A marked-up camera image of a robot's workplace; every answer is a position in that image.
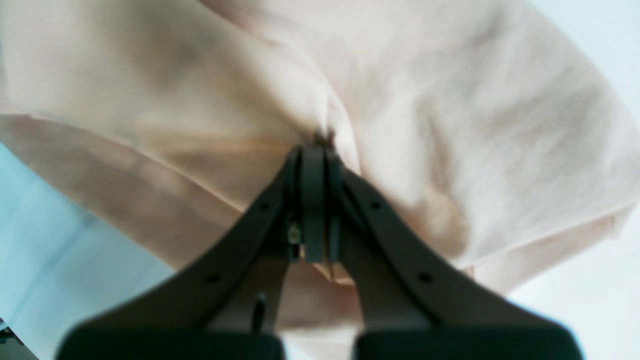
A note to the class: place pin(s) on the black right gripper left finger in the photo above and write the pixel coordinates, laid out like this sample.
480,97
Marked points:
224,305

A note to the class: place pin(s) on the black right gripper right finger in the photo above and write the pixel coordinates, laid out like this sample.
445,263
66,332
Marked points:
416,306

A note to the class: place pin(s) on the peach t-shirt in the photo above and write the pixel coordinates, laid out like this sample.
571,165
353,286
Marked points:
497,141

